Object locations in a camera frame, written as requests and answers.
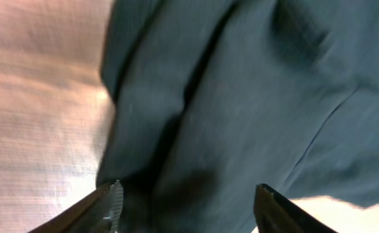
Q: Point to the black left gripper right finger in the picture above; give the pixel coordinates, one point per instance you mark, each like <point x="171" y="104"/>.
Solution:
<point x="276" y="214"/>

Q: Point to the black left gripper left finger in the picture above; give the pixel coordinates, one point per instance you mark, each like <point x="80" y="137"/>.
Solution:
<point x="98" y="212"/>

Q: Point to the black t-shirt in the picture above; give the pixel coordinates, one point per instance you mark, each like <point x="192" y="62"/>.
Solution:
<point x="214" y="97"/>

